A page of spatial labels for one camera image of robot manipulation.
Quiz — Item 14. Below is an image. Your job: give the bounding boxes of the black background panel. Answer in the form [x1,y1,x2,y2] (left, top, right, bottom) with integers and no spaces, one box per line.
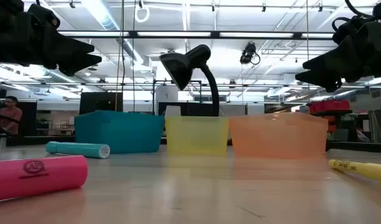
[158,101,216,118]

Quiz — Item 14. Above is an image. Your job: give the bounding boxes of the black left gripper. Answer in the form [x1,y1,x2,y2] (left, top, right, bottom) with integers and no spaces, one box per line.
[9,12,103,78]

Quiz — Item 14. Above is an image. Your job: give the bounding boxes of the teal plastic bin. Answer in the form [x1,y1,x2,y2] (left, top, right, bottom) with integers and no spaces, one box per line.
[74,110,165,155]

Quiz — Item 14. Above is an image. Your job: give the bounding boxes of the pink highlighter marker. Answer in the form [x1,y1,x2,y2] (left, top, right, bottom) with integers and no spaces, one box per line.
[0,154,89,203]

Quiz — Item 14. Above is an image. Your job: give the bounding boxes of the orange translucent plastic bin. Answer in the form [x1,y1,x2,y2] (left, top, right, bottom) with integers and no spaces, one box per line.
[228,111,329,159]

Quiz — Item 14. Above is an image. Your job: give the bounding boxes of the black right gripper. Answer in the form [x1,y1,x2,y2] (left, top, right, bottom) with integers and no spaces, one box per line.
[295,18,381,93]

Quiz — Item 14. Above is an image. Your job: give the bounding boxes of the person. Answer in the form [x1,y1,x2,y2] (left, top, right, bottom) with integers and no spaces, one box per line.
[0,95,23,136]

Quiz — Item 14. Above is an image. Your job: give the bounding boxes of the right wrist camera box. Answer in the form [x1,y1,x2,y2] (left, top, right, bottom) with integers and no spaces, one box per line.
[332,17,362,44]

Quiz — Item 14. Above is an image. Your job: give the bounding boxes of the white numbered sign board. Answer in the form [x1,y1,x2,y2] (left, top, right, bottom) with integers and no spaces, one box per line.
[155,86,179,103]

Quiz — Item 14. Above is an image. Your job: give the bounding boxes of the yellow translucent plastic bin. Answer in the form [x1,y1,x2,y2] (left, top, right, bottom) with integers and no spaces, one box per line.
[164,116,230,156]

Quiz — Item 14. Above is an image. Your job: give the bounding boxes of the red storage bins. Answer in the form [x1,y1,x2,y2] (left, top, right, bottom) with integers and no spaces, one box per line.
[309,99,351,113]

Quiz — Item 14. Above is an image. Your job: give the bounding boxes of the black background monitor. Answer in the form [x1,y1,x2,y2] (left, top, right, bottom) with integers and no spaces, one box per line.
[79,91,124,115]

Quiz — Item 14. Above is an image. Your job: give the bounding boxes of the yellow highlighter marker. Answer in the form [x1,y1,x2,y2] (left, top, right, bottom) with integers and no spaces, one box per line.
[328,159,381,191]

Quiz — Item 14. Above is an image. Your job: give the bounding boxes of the black overhead camera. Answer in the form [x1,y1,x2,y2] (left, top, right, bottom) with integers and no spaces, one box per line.
[239,42,261,65]

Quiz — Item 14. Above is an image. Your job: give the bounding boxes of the blue highlighter marker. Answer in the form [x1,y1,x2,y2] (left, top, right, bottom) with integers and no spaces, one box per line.
[45,141,111,159]

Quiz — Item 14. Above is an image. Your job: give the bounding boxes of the black desk lamp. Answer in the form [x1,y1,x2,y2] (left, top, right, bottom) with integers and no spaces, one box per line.
[159,44,221,118]

